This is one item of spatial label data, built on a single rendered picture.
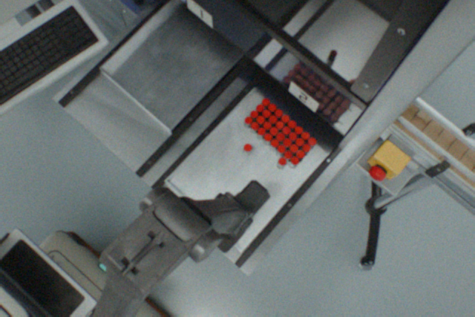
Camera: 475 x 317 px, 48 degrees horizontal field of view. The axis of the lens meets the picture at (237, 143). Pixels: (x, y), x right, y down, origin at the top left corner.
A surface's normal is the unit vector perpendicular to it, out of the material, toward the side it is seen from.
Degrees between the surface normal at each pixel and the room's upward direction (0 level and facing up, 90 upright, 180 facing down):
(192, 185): 0
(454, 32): 90
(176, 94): 0
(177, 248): 11
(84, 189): 0
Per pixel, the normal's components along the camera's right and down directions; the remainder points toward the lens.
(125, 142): 0.01, -0.25
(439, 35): -0.66, 0.72
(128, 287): -0.57, 0.45
